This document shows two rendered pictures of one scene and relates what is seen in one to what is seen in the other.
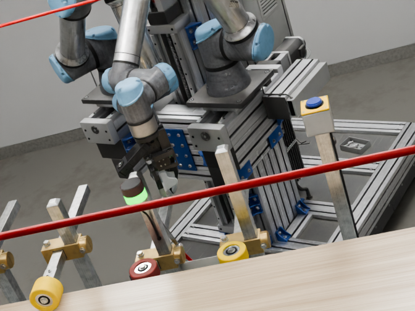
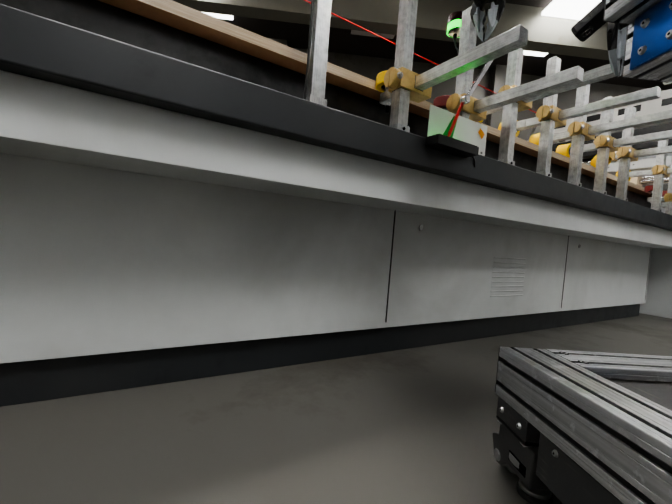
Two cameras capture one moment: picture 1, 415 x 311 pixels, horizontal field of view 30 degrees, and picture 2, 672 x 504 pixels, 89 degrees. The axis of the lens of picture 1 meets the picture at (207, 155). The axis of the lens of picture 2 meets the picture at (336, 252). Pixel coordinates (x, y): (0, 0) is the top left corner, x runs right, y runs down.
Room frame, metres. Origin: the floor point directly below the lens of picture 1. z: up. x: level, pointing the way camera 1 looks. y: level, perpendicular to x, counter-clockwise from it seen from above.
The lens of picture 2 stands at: (2.31, -0.82, 0.40)
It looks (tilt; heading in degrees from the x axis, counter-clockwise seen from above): 2 degrees down; 134
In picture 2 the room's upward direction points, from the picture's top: 4 degrees clockwise
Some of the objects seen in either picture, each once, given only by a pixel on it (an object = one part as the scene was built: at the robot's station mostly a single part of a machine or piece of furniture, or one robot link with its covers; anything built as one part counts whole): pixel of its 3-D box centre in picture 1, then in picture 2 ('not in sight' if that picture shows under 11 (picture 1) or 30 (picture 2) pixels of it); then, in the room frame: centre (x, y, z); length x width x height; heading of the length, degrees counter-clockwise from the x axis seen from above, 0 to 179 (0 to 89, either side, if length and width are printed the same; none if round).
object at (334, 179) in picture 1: (339, 199); (320, 9); (1.69, -0.29, 0.92); 0.05 x 0.05 x 0.45; 76
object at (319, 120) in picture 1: (317, 117); not in sight; (1.69, -0.29, 1.18); 0.07 x 0.07 x 0.08; 76
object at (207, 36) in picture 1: (217, 41); not in sight; (2.36, -0.15, 1.20); 0.13 x 0.12 x 0.14; 45
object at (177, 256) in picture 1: (160, 259); (465, 108); (1.82, 0.23, 0.84); 0.14 x 0.06 x 0.05; 76
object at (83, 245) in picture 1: (67, 248); (515, 98); (1.89, 0.47, 0.94); 0.14 x 0.06 x 0.05; 76
